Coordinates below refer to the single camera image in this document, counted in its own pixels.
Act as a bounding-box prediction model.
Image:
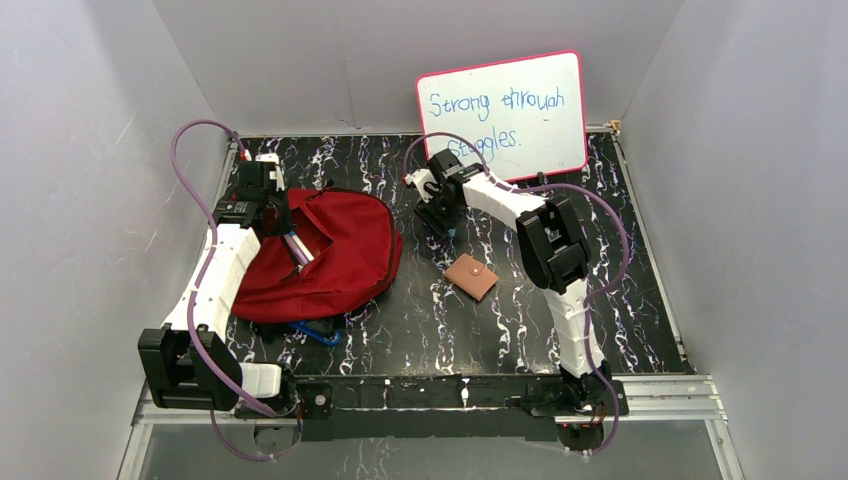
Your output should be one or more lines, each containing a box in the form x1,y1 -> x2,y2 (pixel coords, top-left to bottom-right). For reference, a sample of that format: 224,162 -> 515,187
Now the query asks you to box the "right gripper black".
413,186 -> 469,242

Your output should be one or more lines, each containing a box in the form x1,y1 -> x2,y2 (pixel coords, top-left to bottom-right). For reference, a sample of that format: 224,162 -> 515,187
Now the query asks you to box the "blue white marker pen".
284,231 -> 314,266

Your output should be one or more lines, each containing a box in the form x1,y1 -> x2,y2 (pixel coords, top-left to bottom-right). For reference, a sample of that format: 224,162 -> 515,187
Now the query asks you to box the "red student backpack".
232,188 -> 403,324

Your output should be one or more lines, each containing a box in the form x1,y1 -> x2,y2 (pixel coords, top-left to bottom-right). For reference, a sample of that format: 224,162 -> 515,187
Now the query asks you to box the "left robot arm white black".
138,154 -> 299,417

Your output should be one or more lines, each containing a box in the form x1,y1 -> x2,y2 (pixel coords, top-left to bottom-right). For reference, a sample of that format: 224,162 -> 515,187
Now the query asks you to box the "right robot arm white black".
403,150 -> 609,414

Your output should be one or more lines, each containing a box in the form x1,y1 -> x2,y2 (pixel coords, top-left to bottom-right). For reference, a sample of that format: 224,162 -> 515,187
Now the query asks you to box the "blue stapler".
289,320 -> 342,346

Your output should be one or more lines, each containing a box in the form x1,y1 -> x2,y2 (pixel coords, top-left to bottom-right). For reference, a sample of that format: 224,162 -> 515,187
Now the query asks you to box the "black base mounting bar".
265,373 -> 630,448

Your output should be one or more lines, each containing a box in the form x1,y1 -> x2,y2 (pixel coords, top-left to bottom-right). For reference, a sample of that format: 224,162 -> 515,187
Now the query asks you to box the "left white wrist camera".
254,153 -> 286,191

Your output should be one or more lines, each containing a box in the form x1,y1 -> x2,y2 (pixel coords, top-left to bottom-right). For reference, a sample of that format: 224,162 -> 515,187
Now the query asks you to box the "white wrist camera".
403,168 -> 440,202
254,153 -> 286,191

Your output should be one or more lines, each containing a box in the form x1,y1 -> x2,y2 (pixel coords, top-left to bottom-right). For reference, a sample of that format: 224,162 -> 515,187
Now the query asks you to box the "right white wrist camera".
403,168 -> 440,202

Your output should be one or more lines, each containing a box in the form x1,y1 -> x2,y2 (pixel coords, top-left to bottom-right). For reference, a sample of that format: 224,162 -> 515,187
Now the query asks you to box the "whiteboard with pink frame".
416,50 -> 588,180

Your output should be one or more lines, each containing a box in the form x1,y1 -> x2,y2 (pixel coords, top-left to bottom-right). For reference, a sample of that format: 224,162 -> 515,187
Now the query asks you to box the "aluminium frame rail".
119,374 -> 743,479

